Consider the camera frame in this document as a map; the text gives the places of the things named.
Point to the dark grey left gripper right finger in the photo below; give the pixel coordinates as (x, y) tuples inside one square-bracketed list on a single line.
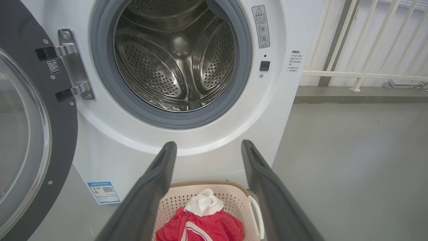
[(277, 207)]

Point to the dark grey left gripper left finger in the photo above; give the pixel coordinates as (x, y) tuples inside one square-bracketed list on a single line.
[(143, 201)]

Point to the red knitted garment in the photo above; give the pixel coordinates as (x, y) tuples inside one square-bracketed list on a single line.
[(217, 229)]

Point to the dark round glass washer door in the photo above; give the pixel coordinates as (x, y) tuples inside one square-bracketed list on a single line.
[(57, 127)]

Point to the cream perforated laundry basket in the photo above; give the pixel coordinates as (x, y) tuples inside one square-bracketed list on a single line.
[(174, 204)]

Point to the white front-load washing machine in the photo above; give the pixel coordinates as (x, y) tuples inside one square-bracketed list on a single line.
[(267, 110)]

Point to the blue energy label sticker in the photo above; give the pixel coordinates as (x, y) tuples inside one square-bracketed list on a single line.
[(103, 192)]

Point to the white cloth garment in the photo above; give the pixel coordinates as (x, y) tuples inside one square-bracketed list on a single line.
[(204, 204)]

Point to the white metal railing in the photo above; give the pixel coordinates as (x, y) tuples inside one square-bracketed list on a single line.
[(364, 75)]

